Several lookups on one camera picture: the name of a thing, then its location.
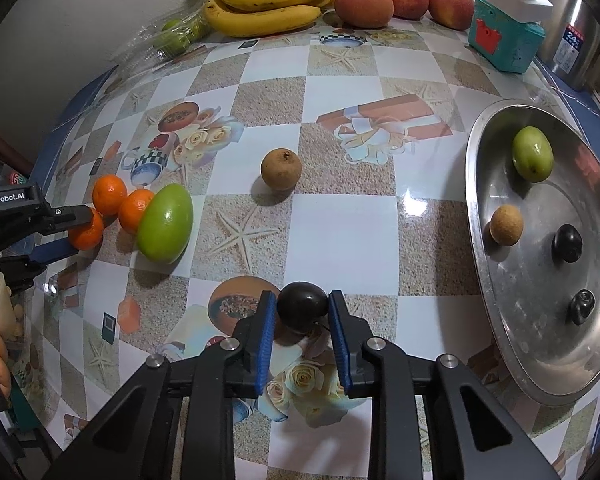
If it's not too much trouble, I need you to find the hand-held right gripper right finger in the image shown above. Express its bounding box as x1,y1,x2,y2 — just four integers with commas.
328,290,561,480

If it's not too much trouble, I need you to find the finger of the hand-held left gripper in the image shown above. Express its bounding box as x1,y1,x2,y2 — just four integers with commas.
42,205,95,235
29,239,81,273

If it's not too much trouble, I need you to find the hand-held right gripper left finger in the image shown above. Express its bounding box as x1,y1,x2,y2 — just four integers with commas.
45,290,279,480

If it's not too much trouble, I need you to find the orange mandarin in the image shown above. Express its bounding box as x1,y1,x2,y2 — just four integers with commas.
92,175,128,216
118,189,156,235
69,207,105,251

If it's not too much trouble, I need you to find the large green mango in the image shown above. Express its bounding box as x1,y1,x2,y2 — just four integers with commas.
136,183,194,263

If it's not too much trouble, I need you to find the brown longan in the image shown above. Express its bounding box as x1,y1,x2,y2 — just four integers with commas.
490,205,524,247
260,148,302,192

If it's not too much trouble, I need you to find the round steel plate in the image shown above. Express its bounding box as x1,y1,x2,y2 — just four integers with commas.
466,99,600,406

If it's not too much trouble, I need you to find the green jujube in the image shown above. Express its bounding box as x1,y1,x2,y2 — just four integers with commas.
511,126,555,183

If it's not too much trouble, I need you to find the checkered printed tablecloth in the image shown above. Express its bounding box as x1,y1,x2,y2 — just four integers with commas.
30,15,600,480

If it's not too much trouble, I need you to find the plastic bag of green fruit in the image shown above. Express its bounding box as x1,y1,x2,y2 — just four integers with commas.
112,0,216,73

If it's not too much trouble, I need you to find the teal box with red crab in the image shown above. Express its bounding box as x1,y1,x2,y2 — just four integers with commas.
469,0,546,73

